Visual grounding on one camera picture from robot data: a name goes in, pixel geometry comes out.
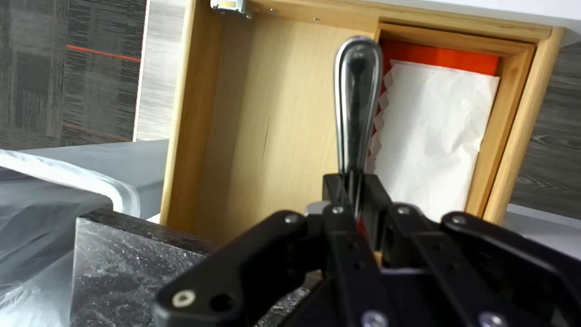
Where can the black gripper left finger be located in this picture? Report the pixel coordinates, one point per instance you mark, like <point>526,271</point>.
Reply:
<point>244,280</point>

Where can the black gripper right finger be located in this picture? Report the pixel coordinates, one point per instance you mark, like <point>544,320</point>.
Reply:
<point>487,275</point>

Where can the orange drawer liner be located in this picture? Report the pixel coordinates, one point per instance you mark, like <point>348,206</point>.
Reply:
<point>466,60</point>

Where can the white paper napkin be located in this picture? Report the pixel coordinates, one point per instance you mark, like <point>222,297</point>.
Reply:
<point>431,128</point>

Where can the white trash bin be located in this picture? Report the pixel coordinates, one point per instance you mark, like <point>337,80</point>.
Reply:
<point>43,195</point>

